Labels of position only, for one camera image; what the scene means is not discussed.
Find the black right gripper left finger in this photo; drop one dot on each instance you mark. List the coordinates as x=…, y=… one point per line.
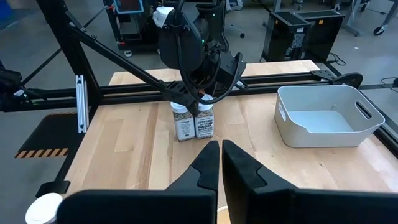
x=199, y=180

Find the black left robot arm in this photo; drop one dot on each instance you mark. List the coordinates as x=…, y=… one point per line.
x=186, y=40

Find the silver aluminium bracket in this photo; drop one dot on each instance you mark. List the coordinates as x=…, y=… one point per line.
x=82, y=102

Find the grey caster leg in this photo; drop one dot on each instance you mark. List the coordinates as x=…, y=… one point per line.
x=381, y=29

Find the black equipment cart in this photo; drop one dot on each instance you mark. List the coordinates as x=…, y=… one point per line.
x=133, y=31

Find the black aluminium table frame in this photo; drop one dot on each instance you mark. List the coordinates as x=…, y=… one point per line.
x=133, y=89

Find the blue framed screen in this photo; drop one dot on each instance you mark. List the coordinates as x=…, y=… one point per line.
x=128, y=6

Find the white crumpled bag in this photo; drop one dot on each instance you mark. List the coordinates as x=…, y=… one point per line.
x=161, y=17

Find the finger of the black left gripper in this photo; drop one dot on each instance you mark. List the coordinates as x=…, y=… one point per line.
x=194, y=108

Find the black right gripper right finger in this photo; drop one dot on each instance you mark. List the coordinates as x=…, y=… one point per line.
x=245, y=186

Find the white plastic bin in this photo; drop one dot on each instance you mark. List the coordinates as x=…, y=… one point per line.
x=311, y=137

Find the hazard striped floor mat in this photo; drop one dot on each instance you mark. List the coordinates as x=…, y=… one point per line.
x=46, y=137

